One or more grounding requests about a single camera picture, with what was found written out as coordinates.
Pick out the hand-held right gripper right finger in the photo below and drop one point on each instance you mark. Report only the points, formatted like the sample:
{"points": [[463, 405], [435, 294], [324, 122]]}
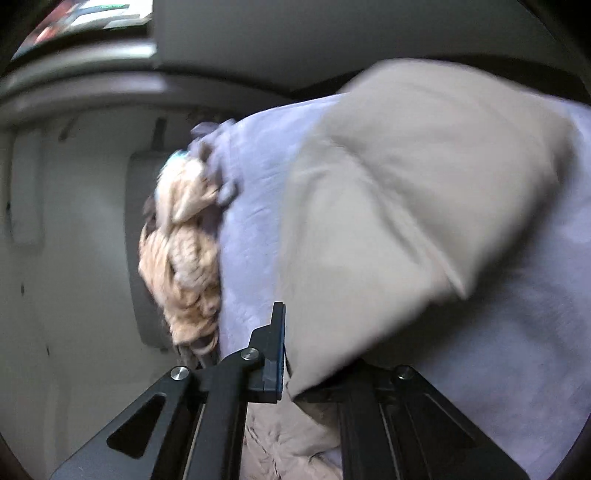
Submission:
{"points": [[364, 415]]}

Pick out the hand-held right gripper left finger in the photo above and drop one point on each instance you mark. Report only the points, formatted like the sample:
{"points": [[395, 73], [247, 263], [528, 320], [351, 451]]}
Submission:
{"points": [[278, 371]]}

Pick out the beige puffer jacket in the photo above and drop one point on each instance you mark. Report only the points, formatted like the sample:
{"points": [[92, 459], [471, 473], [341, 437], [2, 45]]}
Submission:
{"points": [[392, 207]]}

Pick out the cream striped garment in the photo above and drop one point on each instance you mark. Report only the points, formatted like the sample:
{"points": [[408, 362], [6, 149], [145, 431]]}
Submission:
{"points": [[184, 272]]}

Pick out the lavender embossed blanket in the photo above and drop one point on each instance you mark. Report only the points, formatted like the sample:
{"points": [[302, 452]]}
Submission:
{"points": [[508, 346]]}

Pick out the brown patterned cloth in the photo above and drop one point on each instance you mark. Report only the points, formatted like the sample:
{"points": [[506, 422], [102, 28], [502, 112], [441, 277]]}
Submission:
{"points": [[148, 217]]}

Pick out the grey garment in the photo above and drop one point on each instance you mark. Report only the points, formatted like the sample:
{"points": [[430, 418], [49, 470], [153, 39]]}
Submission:
{"points": [[217, 157]]}

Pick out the window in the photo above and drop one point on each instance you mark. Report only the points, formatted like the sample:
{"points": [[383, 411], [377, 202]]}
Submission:
{"points": [[83, 18]]}

